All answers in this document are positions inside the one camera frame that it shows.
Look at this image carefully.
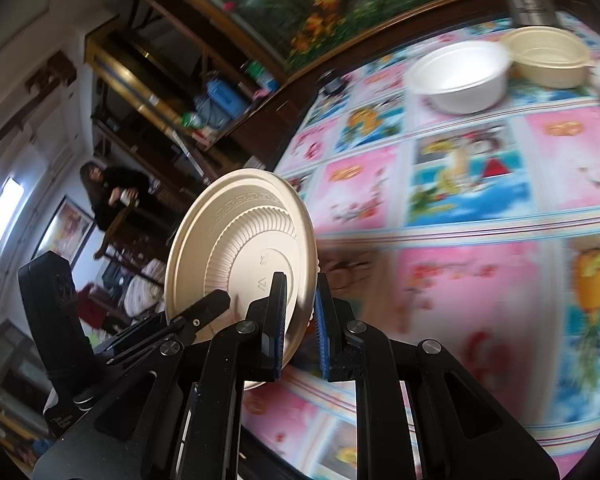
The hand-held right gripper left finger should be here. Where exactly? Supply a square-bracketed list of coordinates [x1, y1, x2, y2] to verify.
[32, 272, 288, 480]

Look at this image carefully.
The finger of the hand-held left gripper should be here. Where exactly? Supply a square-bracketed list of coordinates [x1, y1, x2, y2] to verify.
[87, 289, 232, 367]

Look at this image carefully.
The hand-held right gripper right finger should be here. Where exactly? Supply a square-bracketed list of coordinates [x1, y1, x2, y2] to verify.
[316, 274, 561, 480]

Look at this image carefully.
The beige plastic bowl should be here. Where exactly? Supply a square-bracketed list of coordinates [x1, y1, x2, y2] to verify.
[502, 26, 593, 90]
[165, 169, 322, 391]

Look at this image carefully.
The large white bowl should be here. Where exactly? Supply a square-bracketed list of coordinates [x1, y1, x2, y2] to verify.
[404, 40, 513, 115]

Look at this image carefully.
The rectangular ceiling light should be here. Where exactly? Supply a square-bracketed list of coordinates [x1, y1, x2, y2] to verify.
[0, 176, 25, 250]

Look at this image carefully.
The printed fruit tablecloth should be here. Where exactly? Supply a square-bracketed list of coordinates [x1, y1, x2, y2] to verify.
[240, 10, 600, 480]

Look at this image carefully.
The grey-blue thermos flask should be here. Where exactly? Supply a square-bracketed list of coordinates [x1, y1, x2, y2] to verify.
[195, 95, 226, 128]

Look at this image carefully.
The blue thermos flask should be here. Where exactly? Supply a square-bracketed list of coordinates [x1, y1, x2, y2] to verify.
[206, 80, 248, 121]

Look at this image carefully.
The green plastic bottle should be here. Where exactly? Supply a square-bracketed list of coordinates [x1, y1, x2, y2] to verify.
[242, 60, 276, 92]

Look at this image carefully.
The small black round container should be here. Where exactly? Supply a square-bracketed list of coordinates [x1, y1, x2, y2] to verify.
[320, 71, 348, 95]

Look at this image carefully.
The artificial flower display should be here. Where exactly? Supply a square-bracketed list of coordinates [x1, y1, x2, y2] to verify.
[145, 0, 501, 73]

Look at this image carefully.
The framed wall picture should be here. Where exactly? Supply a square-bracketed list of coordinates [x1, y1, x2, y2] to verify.
[30, 195, 97, 271]

